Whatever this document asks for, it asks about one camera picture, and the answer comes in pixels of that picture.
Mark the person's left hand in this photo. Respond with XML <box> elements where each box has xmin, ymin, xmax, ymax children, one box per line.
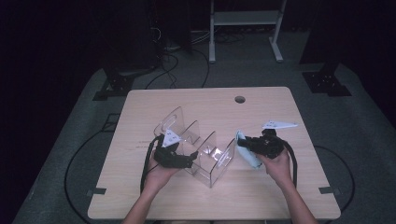
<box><xmin>144</xmin><ymin>157</ymin><xmax>180</xmax><ymax>194</ymax></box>

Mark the looped black floor cable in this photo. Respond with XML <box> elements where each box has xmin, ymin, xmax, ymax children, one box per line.
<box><xmin>145</xmin><ymin>51</ymin><xmax>180</xmax><ymax>90</ymax></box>

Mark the tangle of dark cables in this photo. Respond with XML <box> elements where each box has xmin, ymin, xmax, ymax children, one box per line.
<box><xmin>214</xmin><ymin>31</ymin><xmax>247</xmax><ymax>45</ymax></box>

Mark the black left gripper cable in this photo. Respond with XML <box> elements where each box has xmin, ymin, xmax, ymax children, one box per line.
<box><xmin>139</xmin><ymin>133</ymin><xmax>164</xmax><ymax>194</ymax></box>

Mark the person's right hand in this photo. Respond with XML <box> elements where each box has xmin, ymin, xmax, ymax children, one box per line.
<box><xmin>257</xmin><ymin>147</ymin><xmax>294</xmax><ymax>189</ymax></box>

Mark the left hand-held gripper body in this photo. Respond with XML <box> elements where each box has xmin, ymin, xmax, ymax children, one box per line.
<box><xmin>153</xmin><ymin>129</ymin><xmax>193</xmax><ymax>169</ymax></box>

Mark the clear acrylic divided organizer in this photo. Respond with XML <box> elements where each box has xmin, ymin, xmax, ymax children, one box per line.
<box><xmin>153</xmin><ymin>105</ymin><xmax>236</xmax><ymax>189</ymax></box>

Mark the black strip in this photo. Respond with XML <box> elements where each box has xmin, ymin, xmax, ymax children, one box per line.
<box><xmin>318</xmin><ymin>186</ymin><xmax>341</xmax><ymax>195</ymax></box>
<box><xmin>86</xmin><ymin>187</ymin><xmax>107</xmax><ymax>196</ymax></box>

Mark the white metal stand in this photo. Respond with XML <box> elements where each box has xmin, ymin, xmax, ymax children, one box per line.
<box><xmin>208</xmin><ymin>0</ymin><xmax>288</xmax><ymax>64</ymax></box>

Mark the curved black floor cable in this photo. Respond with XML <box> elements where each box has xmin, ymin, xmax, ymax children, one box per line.
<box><xmin>191</xmin><ymin>48</ymin><xmax>210</xmax><ymax>89</ymax></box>

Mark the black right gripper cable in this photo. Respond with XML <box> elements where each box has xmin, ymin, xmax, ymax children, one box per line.
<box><xmin>281</xmin><ymin>141</ymin><xmax>299</xmax><ymax>189</ymax></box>

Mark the long black floor cable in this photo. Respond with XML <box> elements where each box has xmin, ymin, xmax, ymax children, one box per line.
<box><xmin>312</xmin><ymin>145</ymin><xmax>356</xmax><ymax>216</ymax></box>
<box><xmin>64</xmin><ymin>122</ymin><xmax>120</xmax><ymax>224</ymax></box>

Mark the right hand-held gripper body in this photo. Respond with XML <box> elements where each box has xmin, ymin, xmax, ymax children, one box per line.
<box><xmin>248</xmin><ymin>120</ymin><xmax>299</xmax><ymax>160</ymax></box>

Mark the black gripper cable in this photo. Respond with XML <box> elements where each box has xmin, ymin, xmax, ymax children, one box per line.
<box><xmin>281</xmin><ymin>141</ymin><xmax>299</xmax><ymax>189</ymax></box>
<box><xmin>139</xmin><ymin>133</ymin><xmax>164</xmax><ymax>194</ymax></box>

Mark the dark equipment cabinet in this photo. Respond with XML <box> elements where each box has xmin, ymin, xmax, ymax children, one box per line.
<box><xmin>102</xmin><ymin>0</ymin><xmax>164</xmax><ymax>74</ymax></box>

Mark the black stand base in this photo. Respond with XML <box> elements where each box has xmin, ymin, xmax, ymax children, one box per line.
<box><xmin>299</xmin><ymin>60</ymin><xmax>353</xmax><ymax>98</ymax></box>
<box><xmin>92</xmin><ymin>66</ymin><xmax>157</xmax><ymax>102</ymax></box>

